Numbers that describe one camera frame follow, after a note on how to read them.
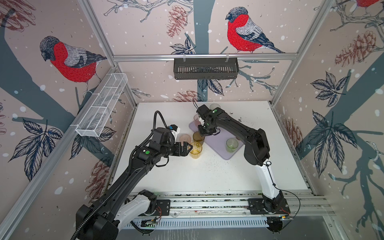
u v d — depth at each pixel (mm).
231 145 942
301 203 765
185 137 933
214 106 1063
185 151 670
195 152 922
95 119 715
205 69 1049
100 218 376
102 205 393
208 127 779
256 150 559
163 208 730
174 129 693
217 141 974
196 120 1016
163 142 608
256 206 728
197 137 951
